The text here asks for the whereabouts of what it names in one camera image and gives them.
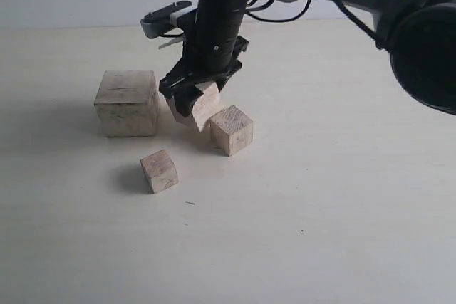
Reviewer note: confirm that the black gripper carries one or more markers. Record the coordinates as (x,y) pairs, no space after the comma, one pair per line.
(210,32)

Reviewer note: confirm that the second largest wooden cube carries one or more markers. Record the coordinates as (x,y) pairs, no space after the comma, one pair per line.
(209,104)

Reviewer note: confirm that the third largest wooden cube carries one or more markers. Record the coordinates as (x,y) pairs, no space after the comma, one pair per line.
(231,130)

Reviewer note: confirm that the smallest wooden cube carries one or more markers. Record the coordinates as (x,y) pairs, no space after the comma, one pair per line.
(160,171)

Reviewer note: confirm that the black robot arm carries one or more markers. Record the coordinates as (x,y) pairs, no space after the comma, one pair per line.
(419,36)

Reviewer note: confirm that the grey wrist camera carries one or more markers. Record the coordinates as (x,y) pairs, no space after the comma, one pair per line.
(158,23)

